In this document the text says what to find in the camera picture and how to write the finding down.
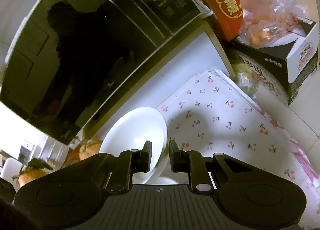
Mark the blue patterned white plate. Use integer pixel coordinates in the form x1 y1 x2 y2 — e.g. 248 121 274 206
99 107 169 184

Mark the plain white plate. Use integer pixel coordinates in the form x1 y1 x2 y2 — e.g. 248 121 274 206
147 146 181 184

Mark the small wrapped yellowish item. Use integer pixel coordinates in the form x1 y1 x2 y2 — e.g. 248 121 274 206
232 62 259 97

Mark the white microwave oven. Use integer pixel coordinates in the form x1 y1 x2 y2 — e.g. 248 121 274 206
1 0 201 144

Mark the large orange citrus fruit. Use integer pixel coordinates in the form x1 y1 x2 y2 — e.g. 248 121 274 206
66 140 102 165

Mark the plastic bag of fruit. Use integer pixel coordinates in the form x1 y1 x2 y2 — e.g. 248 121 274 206
238 0 308 49

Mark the black white cardboard box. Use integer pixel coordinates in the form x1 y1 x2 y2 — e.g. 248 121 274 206
228 19 319 106

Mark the large orange with leaves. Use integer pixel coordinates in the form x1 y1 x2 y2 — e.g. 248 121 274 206
12 158 53 187

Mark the cherry print tablecloth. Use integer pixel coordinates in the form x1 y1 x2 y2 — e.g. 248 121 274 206
157 70 319 229

